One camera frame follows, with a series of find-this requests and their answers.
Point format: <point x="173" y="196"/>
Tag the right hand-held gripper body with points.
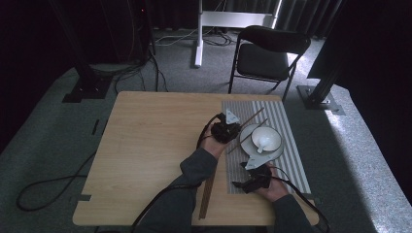
<point x="259" y="179"/>

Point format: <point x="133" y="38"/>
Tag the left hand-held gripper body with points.
<point x="225" y="132"/>

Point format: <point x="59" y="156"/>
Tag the brown wooden chopstick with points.
<point x="254" y="116"/>
<point x="204" y="195"/>
<point x="210" y="194"/>
<point x="259" y="125"/>

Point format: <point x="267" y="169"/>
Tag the person's left hand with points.
<point x="212" y="145"/>

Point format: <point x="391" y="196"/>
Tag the person's right hand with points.
<point x="278" y="187"/>

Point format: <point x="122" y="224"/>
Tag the white plate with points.
<point x="249" y="147"/>

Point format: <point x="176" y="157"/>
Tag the white spoon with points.
<point x="264" y="142"/>

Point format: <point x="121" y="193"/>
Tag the white bowl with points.
<point x="273" y="134"/>

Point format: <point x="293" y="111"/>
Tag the grey striped placemat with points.
<point x="291" y="145"/>

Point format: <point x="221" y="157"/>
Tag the grey tape strip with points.
<point x="83" y="197"/>
<point x="313" y="199"/>

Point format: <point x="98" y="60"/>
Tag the black folding chair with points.
<point x="262" y="59"/>

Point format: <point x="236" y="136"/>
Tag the black equipment rack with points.
<point x="142" y="29"/>

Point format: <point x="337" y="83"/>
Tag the small black floor strip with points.
<point x="95" y="126"/>

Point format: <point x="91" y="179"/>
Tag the black stand with base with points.
<point x="87" y="84"/>

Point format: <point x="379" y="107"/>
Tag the metal stand with base plate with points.
<point x="319" y="95"/>

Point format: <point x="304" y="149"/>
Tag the white desk frame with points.
<point x="233" y="18"/>

